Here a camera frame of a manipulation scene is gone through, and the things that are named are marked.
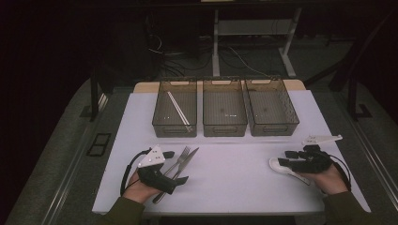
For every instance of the metal floor rail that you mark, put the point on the metal floor rail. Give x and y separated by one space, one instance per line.
67 184
375 159

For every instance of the white ceramic spoon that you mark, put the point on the white ceramic spoon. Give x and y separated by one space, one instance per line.
274 165

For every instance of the person's right hand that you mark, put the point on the person's right hand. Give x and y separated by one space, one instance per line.
330 182

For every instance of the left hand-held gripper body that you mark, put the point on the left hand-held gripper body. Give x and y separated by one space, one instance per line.
155 179

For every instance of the black floor socket frame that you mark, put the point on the black floor socket frame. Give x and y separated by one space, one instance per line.
94 150

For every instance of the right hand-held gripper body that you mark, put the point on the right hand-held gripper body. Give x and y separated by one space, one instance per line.
316 162

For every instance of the white table mat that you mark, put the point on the white table mat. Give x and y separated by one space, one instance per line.
219 190

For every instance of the metal fork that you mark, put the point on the metal fork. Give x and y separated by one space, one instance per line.
184 154

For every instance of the white chopstick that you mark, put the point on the white chopstick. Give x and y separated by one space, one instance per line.
179 108

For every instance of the metal table knife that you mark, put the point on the metal table knife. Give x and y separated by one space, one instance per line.
189 157

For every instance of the white metal desk frame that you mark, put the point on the white metal desk frame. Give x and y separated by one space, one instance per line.
216 47

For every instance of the person's left hand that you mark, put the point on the person's left hand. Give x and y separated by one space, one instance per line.
137 191

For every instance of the black metal stand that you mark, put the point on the black metal stand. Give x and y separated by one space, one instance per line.
352 100
94 97

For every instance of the smoky clear plastic bin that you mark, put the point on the smoky clear plastic bin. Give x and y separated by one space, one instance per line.
169 115
269 108
224 109

